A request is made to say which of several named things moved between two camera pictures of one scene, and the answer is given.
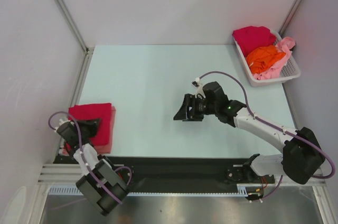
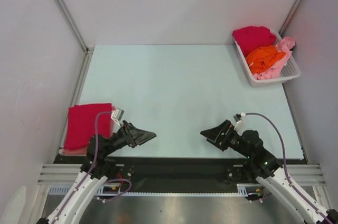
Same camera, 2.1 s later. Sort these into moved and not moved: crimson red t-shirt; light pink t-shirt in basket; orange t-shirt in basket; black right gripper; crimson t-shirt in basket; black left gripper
Moved: black right gripper; black left gripper
Not moved: orange t-shirt in basket; light pink t-shirt in basket; crimson t-shirt in basket; crimson red t-shirt
